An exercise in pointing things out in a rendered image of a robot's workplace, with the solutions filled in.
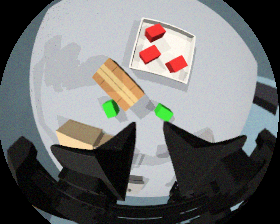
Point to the red block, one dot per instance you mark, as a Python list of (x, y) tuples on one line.
[(176, 64), (149, 54), (154, 33)]

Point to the green block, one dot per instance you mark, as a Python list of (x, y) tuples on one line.
[(111, 108), (163, 112)]

